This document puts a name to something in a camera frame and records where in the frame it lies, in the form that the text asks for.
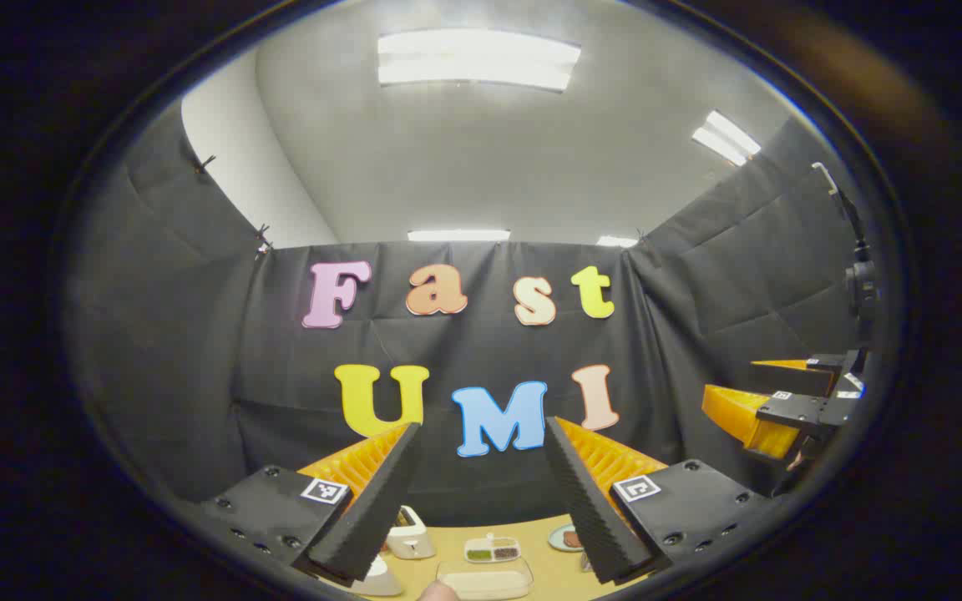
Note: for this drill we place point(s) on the heap of green beans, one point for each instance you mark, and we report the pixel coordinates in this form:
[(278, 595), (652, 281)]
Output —
[(478, 553)]

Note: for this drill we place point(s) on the large ceiling light panel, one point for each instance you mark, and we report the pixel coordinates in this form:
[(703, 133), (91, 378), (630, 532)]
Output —
[(477, 60)]

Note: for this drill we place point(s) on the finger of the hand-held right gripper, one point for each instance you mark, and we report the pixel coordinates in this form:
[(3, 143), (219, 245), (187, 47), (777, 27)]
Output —
[(807, 377), (794, 411)]

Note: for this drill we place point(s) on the white toaster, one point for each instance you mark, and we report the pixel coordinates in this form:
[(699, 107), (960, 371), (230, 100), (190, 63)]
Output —
[(412, 541)]

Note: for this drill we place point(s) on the heap of dark beans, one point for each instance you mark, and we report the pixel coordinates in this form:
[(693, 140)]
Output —
[(505, 552)]

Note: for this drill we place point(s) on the brown bread slice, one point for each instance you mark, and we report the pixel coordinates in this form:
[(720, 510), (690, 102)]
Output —
[(405, 518)]

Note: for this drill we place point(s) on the pale green plate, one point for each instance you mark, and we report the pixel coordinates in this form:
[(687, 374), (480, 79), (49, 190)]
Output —
[(559, 538)]

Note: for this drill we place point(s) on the clear glass tray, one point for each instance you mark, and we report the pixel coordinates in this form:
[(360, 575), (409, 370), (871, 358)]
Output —
[(485, 566)]

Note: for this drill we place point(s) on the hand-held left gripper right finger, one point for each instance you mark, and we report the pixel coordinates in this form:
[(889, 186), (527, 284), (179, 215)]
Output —
[(594, 517)]

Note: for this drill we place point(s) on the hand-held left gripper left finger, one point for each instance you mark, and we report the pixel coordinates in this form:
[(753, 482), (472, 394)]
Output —
[(368, 509)]

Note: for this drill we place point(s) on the white divided dish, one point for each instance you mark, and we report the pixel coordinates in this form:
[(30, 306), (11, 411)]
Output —
[(492, 548)]

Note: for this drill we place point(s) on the white rice cooker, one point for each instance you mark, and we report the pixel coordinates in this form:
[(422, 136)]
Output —
[(379, 578)]

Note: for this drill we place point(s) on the black backdrop cloth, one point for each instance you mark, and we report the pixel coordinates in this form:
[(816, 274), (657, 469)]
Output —
[(464, 351)]

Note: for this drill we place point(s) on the brown meat piece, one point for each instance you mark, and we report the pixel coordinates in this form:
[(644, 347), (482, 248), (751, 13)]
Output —
[(572, 539)]

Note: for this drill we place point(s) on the black binder clip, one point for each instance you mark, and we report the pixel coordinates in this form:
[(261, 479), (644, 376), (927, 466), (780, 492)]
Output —
[(204, 164), (263, 238)]

